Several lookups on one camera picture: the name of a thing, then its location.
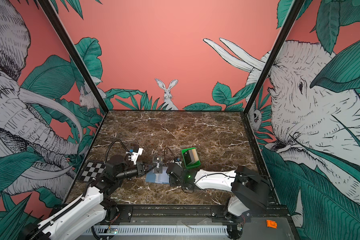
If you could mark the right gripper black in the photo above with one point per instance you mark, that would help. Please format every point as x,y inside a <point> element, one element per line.
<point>172,182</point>

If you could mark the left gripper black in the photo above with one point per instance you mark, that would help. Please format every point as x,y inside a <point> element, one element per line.
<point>140,168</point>

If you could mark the blue leather card holder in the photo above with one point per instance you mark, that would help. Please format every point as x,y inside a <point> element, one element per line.
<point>162,178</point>

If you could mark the green plastic card tray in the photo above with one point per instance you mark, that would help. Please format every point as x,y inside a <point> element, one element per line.
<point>190,158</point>

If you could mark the black VIP credit card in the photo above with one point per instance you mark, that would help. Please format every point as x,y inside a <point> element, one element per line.
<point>158,165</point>

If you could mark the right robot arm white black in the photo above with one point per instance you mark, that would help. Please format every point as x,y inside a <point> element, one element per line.
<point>250,190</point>

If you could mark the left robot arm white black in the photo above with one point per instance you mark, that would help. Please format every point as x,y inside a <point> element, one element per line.
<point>90,208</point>

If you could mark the gold credit card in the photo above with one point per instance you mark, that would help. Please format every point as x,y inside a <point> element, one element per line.
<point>194,156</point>

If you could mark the checkerboard calibration board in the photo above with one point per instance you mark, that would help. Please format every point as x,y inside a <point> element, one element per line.
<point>91,170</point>

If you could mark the orange connector clip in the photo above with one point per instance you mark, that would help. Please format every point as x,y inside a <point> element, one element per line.
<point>271,224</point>

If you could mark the black front mounting rail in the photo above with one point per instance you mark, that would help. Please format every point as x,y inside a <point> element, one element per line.
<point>217,213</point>

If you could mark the white slotted cable duct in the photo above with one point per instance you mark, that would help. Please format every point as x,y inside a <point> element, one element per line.
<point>150,230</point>

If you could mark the left black frame post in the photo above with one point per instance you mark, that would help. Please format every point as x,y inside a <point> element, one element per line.
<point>59,28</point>

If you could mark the black frame post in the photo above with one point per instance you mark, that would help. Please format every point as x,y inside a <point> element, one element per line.
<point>289,21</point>
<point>59,28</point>

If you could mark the right black frame post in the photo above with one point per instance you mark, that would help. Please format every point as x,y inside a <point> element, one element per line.
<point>289,21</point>

